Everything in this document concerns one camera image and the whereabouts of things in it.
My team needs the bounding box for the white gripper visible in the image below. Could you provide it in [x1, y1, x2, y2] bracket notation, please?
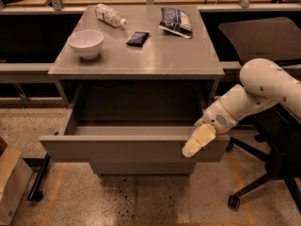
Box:
[182, 100, 238, 157]

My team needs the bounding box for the grey top drawer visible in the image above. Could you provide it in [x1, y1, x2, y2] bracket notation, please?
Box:
[39, 82, 231, 164]

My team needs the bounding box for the grey drawer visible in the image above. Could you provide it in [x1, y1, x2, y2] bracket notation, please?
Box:
[39, 82, 231, 164]
[89, 162, 196, 175]

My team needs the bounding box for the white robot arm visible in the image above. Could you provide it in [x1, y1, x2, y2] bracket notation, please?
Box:
[182, 58, 301, 157]

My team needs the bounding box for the grey drawer cabinet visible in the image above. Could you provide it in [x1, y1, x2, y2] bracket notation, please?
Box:
[49, 6, 229, 164]

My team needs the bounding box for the grey bottom drawer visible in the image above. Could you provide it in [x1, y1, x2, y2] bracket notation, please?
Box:
[89, 162, 196, 175]

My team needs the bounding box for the small dark snack packet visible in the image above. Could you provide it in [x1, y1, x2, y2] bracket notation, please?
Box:
[126, 31, 150, 47]

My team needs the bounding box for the blue chip bag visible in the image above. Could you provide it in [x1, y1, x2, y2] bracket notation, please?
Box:
[159, 8, 193, 39]

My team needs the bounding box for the black office chair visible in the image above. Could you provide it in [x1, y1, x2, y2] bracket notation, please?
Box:
[218, 17, 301, 211]

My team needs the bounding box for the white ceramic bowl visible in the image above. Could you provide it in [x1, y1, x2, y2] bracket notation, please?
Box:
[67, 30, 104, 59]

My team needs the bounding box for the clear plastic water bottle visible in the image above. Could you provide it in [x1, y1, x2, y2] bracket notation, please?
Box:
[95, 4, 127, 27]

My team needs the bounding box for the black table leg with casters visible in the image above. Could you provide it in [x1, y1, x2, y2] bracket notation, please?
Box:
[25, 154, 51, 202]

